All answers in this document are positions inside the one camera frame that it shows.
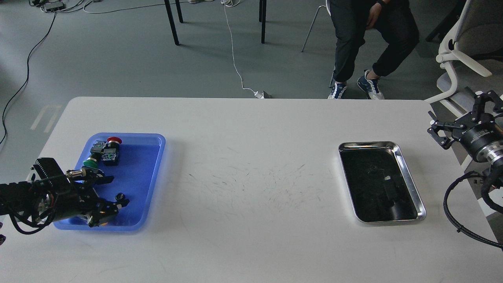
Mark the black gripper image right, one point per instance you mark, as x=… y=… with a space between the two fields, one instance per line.
x=479 y=137

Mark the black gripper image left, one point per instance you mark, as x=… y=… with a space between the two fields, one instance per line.
x=61 y=195

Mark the small black gear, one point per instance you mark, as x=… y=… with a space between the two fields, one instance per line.
x=372 y=170
x=120 y=197

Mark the blue plastic tray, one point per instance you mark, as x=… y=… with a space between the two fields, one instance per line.
x=135 y=176

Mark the silver metal tray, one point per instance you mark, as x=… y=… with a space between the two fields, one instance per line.
x=390 y=195

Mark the white office chair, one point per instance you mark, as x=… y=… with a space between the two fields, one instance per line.
x=471 y=55

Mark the grey metal chair leg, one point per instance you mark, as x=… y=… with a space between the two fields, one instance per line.
x=311 y=26

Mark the white power adapter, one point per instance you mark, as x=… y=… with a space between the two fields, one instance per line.
x=262 y=95

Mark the black power strip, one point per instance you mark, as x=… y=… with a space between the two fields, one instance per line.
x=50 y=7

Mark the black table leg left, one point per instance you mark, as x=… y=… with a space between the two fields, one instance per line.
x=171 y=18

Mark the black table leg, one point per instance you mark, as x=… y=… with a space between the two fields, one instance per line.
x=262 y=19
x=171 y=18

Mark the black table leg right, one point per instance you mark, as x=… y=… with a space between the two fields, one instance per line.
x=262 y=19

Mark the green push button switch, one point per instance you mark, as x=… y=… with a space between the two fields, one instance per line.
x=90 y=162

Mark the red push button switch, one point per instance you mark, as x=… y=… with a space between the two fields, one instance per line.
x=107 y=151

